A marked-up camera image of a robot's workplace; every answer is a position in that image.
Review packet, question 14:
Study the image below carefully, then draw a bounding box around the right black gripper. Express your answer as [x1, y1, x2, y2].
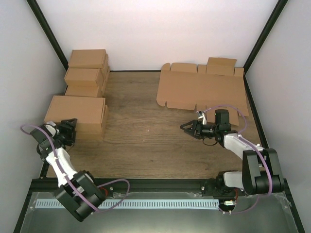
[181, 120, 219, 140]

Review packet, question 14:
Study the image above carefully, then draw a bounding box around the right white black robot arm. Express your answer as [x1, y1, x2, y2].
[180, 109, 285, 196]

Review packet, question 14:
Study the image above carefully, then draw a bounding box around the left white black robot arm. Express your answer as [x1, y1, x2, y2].
[30, 118, 105, 222]

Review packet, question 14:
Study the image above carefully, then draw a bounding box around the large front folded cardboard box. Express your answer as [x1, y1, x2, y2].
[76, 105, 109, 140]

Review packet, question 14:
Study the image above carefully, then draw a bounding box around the stack of flat cardboard blanks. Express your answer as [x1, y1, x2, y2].
[156, 57, 249, 126]

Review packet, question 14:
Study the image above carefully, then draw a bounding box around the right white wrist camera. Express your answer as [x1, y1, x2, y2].
[197, 111, 207, 125]

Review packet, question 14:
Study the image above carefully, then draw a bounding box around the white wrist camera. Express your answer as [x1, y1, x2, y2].
[44, 121, 59, 137]
[197, 111, 207, 125]

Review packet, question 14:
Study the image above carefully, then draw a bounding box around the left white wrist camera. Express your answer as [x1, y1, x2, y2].
[44, 121, 59, 137]

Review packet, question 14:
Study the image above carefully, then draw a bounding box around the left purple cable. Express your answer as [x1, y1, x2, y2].
[19, 123, 131, 214]

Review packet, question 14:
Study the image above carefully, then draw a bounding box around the black aluminium frame rail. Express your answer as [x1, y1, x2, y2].
[29, 178, 218, 196]

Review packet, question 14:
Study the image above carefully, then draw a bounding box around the light blue slotted cable duct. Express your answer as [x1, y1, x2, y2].
[35, 199, 219, 210]

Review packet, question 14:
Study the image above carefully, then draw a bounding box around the left black corner post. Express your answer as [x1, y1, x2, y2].
[26, 0, 69, 70]

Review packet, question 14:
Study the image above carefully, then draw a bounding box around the black corner post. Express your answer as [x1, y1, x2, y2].
[243, 0, 290, 73]
[26, 0, 69, 70]

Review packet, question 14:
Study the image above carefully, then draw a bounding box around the right black corner post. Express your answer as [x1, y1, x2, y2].
[243, 0, 290, 73]

